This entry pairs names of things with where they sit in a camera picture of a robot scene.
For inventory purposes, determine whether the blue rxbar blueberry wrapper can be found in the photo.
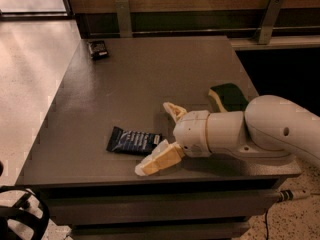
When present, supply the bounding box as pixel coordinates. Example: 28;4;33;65
106;127;162;155

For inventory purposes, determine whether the green yellow sponge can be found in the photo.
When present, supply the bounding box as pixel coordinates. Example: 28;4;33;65
208;83;249;112

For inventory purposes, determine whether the metal wall bracket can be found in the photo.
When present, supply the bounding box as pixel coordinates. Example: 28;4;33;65
115;0;133;38
255;0;285;45

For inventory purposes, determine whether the black cable with plug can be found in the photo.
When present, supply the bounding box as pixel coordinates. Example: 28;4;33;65
264;189;313;240

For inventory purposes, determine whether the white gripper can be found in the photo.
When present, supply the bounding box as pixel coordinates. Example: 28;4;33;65
135;102;211;176

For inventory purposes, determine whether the upper grey drawer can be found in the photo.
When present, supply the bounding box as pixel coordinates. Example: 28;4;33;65
47;190;279;225

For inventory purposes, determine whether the left metal wall bracket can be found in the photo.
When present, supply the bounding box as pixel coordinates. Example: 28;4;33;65
115;0;133;38

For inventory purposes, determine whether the black chair base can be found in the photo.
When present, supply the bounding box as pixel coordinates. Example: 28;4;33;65
0;186;50;240

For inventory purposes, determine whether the right metal wall bracket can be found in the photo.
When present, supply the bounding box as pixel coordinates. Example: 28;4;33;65
255;0;285;45

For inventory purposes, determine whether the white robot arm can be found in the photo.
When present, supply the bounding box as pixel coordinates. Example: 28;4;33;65
135;95;320;176

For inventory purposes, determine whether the lower grey drawer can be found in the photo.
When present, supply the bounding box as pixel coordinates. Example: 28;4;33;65
71;222;249;240

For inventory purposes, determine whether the grey drawer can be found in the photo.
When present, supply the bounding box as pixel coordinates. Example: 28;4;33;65
47;190;279;225
71;222;249;240

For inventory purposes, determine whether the dark rxbar chocolate wrapper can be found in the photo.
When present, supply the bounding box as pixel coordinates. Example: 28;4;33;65
88;40;109;60

